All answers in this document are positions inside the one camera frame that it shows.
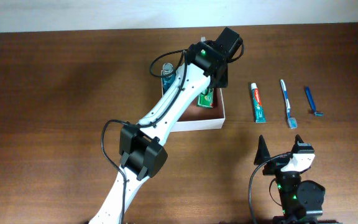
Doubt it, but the blue white toothbrush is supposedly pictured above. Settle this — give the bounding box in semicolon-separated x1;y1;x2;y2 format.
280;79;298;129

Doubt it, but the green white soap bar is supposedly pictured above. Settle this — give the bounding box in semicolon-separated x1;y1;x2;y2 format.
197;88;214;108

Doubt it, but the toothpaste tube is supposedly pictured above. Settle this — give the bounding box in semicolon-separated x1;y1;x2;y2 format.
250;83;266;123

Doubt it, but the blue disposable razor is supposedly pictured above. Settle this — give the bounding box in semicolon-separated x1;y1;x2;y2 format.
305;86;324;116

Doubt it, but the teal mouthwash bottle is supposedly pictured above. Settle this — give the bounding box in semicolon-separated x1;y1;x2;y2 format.
162;63;175;94

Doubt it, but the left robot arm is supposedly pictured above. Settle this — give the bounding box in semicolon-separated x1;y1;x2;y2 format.
89;27;244;224

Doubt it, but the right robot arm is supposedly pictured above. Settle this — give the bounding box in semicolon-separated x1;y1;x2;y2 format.
248;134;337;224

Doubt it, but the white open cardboard box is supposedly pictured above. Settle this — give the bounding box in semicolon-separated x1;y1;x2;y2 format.
156;65;225;134

